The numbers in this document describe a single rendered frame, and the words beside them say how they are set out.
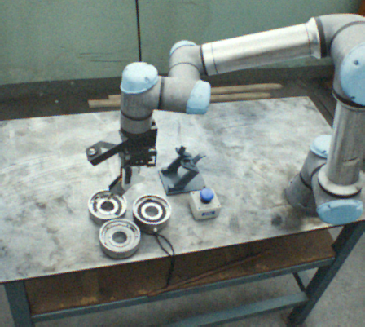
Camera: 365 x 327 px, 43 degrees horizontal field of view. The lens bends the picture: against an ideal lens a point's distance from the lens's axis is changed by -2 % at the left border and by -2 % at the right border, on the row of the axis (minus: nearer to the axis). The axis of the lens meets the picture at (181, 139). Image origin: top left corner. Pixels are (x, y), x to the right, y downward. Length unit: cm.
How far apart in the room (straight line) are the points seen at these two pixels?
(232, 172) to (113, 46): 156
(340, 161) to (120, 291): 76
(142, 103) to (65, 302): 71
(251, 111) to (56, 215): 82
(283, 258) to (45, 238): 80
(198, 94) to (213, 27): 199
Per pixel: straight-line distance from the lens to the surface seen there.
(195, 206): 135
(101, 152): 113
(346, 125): 111
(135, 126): 107
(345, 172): 121
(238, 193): 147
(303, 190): 145
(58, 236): 131
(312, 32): 112
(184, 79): 105
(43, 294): 151
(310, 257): 172
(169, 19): 287
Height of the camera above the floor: 187
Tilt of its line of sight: 42 degrees down
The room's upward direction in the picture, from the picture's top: 10 degrees clockwise
